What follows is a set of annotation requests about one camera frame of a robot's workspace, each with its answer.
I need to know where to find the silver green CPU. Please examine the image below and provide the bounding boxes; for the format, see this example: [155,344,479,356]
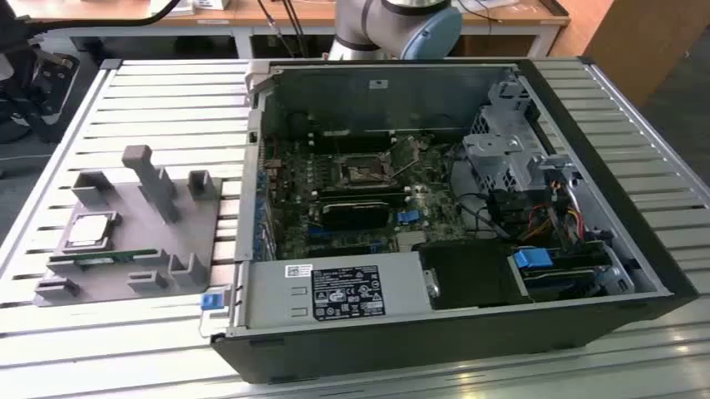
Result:
[64,213,115,249]

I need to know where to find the black RAM slot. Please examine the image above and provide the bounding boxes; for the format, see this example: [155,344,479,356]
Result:
[316,186,405,197]
[319,193,407,205]

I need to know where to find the CPU socket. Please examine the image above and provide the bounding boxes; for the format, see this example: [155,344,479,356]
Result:
[338,154,398,188]

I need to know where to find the black graphics card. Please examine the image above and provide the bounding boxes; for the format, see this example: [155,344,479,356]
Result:
[319,199,391,231]

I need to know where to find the green motherboard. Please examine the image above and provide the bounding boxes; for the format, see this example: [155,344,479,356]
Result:
[260,132,501,261]

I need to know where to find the silver chipset heatsink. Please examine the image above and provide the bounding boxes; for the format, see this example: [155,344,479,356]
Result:
[398,232,426,253]

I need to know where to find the metal socket cover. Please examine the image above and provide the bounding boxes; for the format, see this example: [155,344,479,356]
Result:
[387,135,426,175]

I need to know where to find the silver power supply unit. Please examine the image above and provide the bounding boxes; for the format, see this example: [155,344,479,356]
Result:
[243,251,435,329]

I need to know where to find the grey metal drive cage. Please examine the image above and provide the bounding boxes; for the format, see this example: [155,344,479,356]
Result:
[463,81,583,196]

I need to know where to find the black plastic shroud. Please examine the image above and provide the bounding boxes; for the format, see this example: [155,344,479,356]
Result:
[415,240,529,311]

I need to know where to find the hard disk in blue carrier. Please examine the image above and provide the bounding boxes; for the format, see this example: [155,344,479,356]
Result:
[513,247,609,292]

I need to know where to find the black open PC case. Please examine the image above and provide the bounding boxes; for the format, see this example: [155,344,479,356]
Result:
[208,57,699,384]

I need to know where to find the grey parts rack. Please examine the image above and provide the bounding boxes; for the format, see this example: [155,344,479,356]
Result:
[32,144,224,308]

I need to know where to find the green RAM stick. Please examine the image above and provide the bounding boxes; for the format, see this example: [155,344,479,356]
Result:
[48,248,160,266]

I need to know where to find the black office chair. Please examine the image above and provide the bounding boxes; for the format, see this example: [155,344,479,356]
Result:
[0,41,83,145]

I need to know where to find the wooden cabinet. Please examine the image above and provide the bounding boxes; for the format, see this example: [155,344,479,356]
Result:
[582,0,710,107]

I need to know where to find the black wire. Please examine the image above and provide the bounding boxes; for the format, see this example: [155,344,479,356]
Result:
[451,190,523,242]

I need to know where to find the silver case handle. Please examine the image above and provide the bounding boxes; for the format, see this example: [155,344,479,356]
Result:
[243,60,286,95]

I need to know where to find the yellow red wire bundle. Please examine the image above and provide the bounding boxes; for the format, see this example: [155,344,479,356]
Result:
[521,202,585,242]

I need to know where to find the black hanging cables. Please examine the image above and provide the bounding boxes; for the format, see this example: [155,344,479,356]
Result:
[256,0,307,59]

